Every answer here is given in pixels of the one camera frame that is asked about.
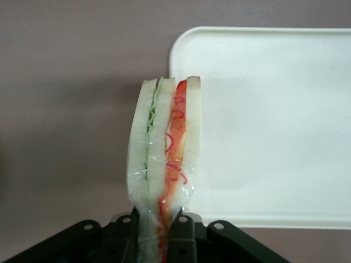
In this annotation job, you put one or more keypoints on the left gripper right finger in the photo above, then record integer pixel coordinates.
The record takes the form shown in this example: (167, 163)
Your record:
(197, 243)

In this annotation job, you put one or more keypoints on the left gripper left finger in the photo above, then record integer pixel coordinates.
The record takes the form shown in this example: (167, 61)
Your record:
(90, 243)

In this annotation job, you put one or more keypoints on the triangle sandwich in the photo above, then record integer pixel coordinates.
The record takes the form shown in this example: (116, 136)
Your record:
(161, 153)

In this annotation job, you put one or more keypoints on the cream plastic tray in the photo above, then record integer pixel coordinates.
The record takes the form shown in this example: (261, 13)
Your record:
(274, 131)

